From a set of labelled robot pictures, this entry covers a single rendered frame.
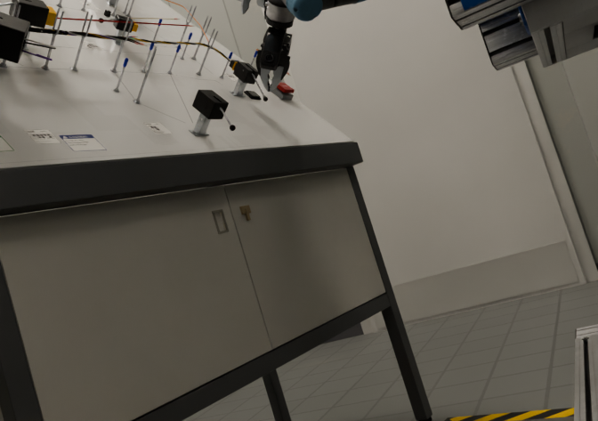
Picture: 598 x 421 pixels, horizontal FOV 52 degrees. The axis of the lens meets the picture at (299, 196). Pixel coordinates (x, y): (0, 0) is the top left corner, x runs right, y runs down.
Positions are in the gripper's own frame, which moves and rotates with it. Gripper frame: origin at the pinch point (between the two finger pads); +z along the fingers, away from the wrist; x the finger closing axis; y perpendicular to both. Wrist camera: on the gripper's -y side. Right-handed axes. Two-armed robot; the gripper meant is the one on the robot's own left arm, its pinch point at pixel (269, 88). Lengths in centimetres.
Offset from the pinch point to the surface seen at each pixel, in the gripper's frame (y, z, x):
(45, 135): -59, -16, 34
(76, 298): -82, 0, 20
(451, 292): 92, 159, -109
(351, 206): -7.0, 29.6, -30.2
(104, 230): -68, -4, 20
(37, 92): -44, -14, 43
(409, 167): 139, 114, -73
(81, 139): -56, -13, 29
